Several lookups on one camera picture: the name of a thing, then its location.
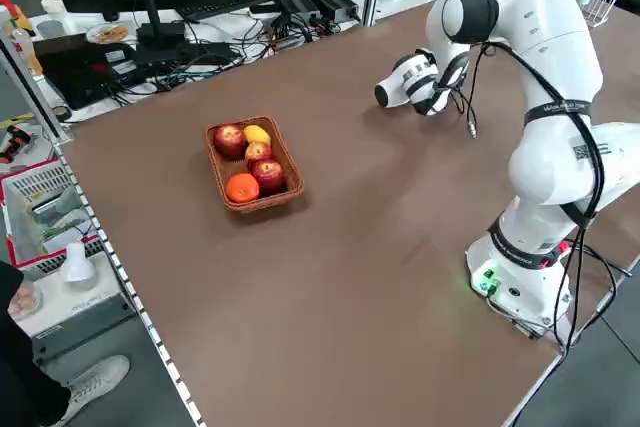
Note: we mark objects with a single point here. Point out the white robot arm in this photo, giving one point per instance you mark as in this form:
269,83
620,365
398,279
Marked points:
550,47

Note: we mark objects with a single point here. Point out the plate of cookies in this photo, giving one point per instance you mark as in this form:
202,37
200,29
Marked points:
107,33

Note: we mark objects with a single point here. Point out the white paper cup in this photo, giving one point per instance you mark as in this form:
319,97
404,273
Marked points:
55,9

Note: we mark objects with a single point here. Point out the brown wicker fruit basket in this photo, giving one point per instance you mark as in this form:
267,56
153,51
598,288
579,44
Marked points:
260,207

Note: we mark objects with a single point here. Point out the small red yellow apple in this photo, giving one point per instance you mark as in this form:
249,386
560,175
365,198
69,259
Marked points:
258,152

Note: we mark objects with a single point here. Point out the orange fruit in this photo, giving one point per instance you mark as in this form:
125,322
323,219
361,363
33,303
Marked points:
242,188

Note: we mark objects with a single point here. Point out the yellow lemon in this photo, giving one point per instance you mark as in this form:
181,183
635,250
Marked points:
256,134

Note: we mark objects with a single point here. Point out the black keyboard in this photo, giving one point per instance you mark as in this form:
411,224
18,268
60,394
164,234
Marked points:
225,4

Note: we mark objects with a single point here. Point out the grey metal cabinet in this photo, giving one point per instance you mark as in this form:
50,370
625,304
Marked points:
80,317

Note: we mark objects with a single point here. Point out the black equipment box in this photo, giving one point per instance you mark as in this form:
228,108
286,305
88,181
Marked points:
75,67

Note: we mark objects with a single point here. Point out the red and white plastic basket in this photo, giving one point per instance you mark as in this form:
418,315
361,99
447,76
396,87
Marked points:
40,178

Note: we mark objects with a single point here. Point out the orange and black tool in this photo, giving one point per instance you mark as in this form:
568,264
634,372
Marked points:
15,142

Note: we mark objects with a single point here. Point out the tray of pink cakes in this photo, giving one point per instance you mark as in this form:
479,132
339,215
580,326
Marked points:
27,301

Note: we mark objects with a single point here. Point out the plastic drink bottle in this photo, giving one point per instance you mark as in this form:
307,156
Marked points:
22,47

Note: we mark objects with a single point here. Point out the person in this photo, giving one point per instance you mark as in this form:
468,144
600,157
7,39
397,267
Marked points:
20,347

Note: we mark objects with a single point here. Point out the aluminium table edge rail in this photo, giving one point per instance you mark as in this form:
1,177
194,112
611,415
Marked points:
127,292

